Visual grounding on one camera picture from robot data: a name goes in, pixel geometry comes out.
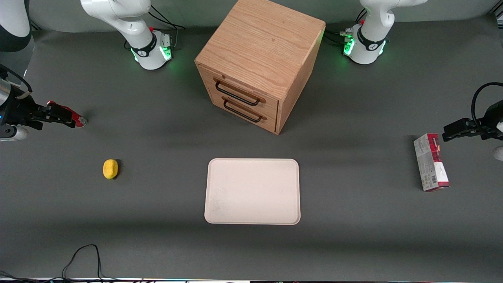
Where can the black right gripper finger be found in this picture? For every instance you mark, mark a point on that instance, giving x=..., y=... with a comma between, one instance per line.
x=55, y=110
x=59, y=120

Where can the red coke bottle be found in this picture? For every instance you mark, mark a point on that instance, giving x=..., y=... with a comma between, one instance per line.
x=79, y=121

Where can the yellow lemon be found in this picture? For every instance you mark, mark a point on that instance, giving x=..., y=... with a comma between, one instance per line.
x=110, y=169

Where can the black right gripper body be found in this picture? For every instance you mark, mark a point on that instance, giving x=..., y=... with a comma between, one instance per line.
x=16, y=109

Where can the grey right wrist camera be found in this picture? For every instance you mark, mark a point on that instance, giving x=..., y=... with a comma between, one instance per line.
x=11, y=133

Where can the red and white carton box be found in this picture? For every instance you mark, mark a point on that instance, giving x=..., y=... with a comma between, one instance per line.
x=431, y=162

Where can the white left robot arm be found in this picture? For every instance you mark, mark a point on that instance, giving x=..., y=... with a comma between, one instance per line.
x=371, y=35

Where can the wooden drawer cabinet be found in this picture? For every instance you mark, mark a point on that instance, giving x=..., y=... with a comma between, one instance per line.
x=259, y=51

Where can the beige plastic tray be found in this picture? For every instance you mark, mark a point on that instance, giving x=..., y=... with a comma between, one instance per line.
x=252, y=191

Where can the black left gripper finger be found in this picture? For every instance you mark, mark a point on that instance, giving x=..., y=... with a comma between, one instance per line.
x=458, y=125
x=459, y=135

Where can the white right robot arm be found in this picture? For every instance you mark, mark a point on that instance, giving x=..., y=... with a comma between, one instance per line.
x=135, y=23

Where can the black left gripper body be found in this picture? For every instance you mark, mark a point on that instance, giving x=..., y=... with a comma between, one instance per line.
x=491, y=121

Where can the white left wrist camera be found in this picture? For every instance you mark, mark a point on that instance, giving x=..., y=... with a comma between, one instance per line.
x=499, y=152

